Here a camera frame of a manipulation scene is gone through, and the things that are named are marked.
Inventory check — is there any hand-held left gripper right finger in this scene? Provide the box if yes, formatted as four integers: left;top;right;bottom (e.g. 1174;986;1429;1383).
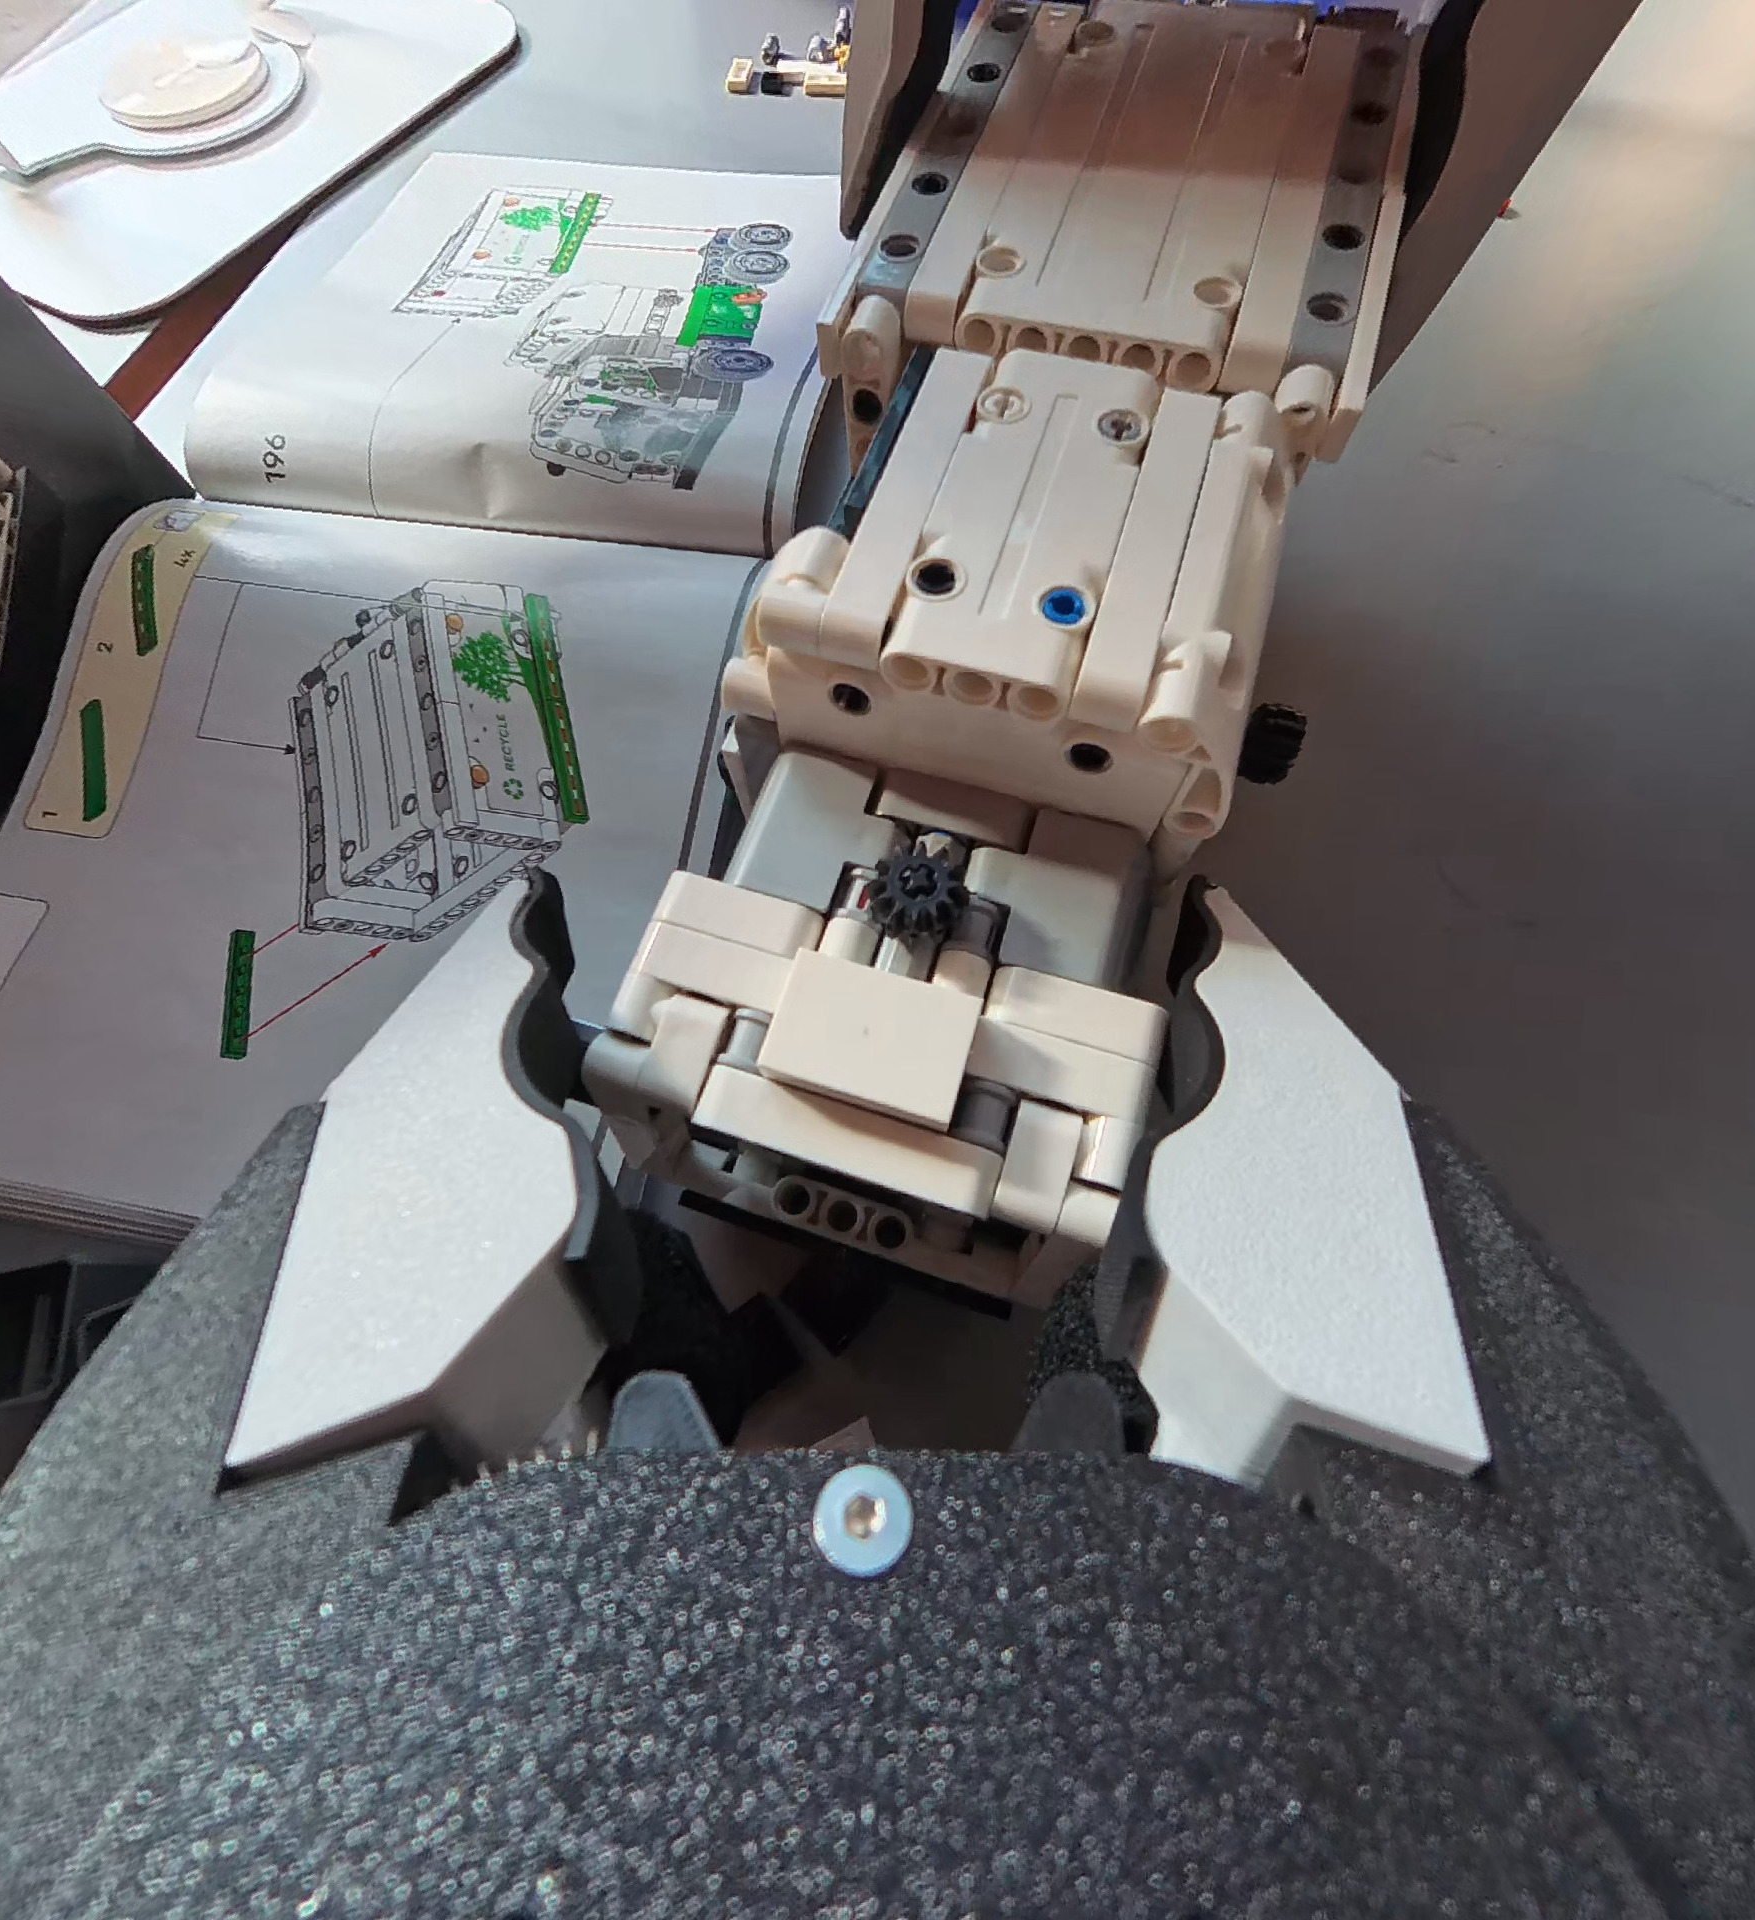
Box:
1124;878;1497;1491

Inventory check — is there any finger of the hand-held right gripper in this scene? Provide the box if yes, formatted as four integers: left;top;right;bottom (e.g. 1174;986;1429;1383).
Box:
834;0;956;245
1349;0;1643;414

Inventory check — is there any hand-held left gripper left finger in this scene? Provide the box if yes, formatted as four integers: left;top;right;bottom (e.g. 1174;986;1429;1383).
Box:
218;867;615;1468

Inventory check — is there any white lego truck container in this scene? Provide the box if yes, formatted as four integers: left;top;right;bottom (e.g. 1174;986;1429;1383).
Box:
816;0;1417;451

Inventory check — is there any white green lego truck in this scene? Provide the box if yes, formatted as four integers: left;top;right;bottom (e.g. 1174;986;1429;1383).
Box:
577;344;1305;1306

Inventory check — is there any pile of tan lego pieces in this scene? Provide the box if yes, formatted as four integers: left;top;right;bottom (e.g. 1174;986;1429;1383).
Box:
726;23;856;100

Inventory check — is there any lego instruction booklet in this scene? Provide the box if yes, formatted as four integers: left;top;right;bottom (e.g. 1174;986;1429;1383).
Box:
0;150;849;1247

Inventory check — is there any black lego set box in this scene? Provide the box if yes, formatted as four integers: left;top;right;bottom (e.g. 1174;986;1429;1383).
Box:
0;196;195;932

